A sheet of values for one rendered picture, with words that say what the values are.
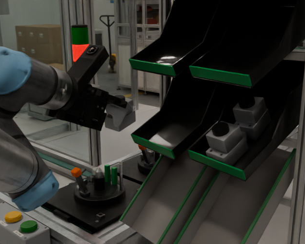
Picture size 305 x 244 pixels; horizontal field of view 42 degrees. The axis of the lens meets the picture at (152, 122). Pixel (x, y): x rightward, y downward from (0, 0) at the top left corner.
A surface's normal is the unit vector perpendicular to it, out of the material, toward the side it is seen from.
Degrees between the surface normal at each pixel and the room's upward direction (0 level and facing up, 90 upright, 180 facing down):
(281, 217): 0
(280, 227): 0
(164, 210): 45
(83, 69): 36
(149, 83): 90
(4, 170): 118
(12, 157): 98
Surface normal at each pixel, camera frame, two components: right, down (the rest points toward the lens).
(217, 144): -0.70, 0.58
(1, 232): -0.65, 0.22
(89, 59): -0.32, -0.62
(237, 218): -0.55, -0.54
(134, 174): -0.01, -0.96
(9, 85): 0.51, 0.70
